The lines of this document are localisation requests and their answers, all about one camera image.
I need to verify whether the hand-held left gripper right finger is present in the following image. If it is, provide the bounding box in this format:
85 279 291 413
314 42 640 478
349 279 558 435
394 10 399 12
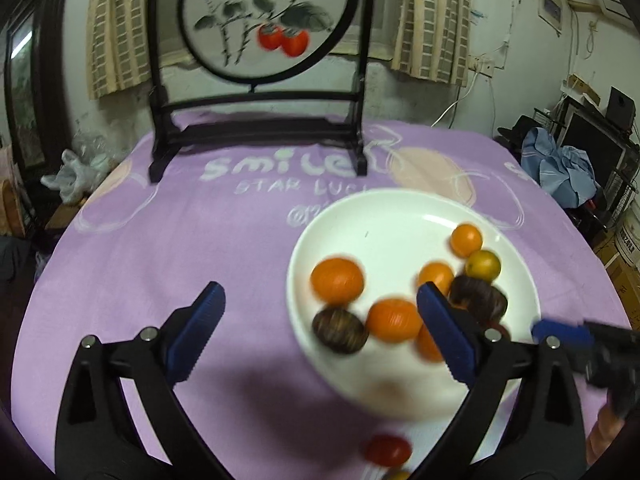
410 281 587 480

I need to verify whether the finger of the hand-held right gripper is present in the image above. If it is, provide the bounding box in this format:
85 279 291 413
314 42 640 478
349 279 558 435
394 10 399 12
531 319 592 350

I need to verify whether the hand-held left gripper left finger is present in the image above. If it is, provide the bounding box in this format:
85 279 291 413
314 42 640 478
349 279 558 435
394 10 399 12
55 281 236 480

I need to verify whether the large orange mandarin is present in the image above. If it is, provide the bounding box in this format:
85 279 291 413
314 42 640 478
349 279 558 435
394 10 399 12
310 257 366 306
415 324 447 364
366 298 425 344

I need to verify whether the dark purple passion fruit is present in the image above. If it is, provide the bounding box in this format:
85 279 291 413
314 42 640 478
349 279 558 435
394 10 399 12
448 274 483 306
312 308 370 355
467 285 509 325

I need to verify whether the small orange mandarin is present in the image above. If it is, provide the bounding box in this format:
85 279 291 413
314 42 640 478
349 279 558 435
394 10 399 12
417 261 456 297
450 223 484 257

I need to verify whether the yellow-orange mandarin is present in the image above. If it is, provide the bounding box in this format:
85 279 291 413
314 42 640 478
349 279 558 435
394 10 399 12
465 250 502 282

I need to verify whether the white oval plate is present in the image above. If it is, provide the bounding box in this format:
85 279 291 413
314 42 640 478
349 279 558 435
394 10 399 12
286 188 543 422

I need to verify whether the red cherry tomato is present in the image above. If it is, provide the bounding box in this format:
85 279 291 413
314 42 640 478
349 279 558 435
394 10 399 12
363 434 413 467

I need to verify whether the person's right hand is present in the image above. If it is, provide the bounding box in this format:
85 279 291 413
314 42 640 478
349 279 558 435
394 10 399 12
587 402 630 467

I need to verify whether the purple printed tablecloth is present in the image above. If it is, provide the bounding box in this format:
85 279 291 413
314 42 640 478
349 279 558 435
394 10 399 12
10 110 633 480

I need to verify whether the white bucket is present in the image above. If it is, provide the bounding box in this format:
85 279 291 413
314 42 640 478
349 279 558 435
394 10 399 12
595 207 640 281

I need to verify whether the blue cloth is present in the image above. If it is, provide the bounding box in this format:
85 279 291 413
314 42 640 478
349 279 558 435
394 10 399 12
521 126 601 208

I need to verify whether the black monitor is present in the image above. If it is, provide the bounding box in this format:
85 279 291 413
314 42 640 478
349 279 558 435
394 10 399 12
557 107 632 188

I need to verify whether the white plastic bag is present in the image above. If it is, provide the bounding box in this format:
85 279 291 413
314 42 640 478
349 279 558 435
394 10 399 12
41 132 125 206

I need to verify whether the black speaker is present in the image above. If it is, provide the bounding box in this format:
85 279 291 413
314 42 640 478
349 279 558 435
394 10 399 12
606 86 637 129

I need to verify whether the dark wood framed painting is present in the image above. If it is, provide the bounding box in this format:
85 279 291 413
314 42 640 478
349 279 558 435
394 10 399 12
4 0 53 170

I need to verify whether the beige checked curtain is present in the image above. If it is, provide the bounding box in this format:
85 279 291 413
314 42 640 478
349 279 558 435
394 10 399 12
391 0 472 82
89 0 153 101

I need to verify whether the black framed persimmon painting screen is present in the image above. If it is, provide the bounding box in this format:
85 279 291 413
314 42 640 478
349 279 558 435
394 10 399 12
148 0 377 184

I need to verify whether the white cable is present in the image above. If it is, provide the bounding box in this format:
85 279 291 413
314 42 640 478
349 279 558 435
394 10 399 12
431 76 480 127

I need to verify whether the white wall panel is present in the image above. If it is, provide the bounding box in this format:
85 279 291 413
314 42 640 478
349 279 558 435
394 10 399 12
539 0 565 37

